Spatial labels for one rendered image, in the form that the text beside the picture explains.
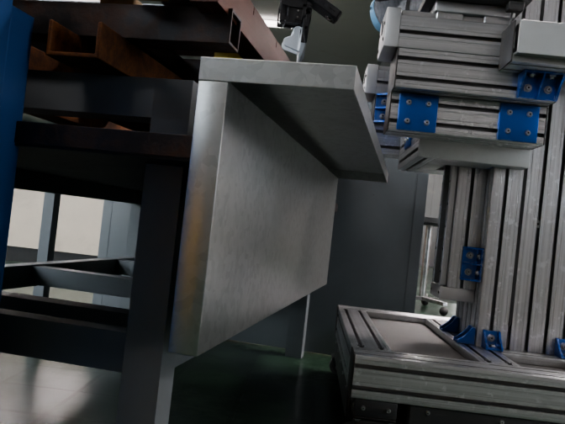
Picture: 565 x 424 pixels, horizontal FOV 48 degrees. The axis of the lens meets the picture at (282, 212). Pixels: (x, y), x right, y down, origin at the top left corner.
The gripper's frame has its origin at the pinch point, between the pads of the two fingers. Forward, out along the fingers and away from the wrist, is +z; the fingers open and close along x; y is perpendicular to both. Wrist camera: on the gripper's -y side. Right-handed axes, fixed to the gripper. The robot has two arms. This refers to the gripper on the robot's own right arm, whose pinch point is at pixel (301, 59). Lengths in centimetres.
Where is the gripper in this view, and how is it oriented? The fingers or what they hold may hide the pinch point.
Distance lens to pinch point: 169.3
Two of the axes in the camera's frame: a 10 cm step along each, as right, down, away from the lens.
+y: -9.9, -1.1, -1.2
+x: 1.2, -0.1, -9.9
